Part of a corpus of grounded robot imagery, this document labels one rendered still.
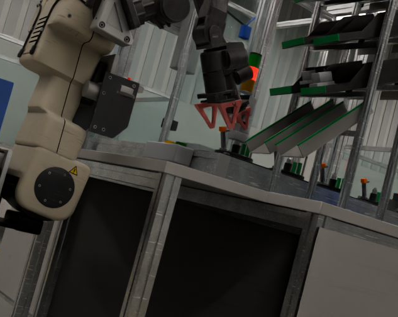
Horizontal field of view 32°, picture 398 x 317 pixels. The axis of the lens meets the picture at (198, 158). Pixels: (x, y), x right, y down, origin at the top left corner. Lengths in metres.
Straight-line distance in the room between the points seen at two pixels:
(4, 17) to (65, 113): 8.69
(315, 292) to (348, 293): 0.11
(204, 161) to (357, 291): 0.71
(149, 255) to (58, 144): 0.36
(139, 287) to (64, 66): 0.59
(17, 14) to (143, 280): 8.97
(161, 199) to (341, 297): 0.51
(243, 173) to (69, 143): 0.70
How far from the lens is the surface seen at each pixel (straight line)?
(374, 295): 1.88
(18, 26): 10.51
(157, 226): 1.70
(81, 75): 1.82
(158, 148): 2.37
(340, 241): 1.75
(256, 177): 2.29
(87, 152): 2.17
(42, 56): 1.79
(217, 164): 2.19
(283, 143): 2.11
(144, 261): 1.70
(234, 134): 2.41
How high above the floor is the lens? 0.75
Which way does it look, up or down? 5 degrees up
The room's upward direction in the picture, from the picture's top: 15 degrees clockwise
